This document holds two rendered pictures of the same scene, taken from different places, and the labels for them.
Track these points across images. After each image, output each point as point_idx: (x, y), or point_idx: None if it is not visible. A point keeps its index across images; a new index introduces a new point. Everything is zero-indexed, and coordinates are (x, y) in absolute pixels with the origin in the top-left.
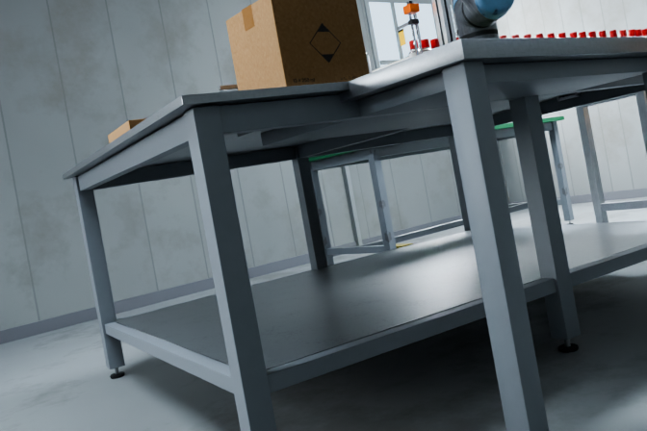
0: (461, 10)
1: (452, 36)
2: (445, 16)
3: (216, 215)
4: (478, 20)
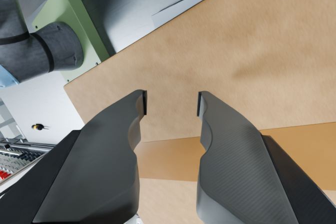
0: (12, 44)
1: (37, 159)
2: (17, 174)
3: None
4: (22, 13)
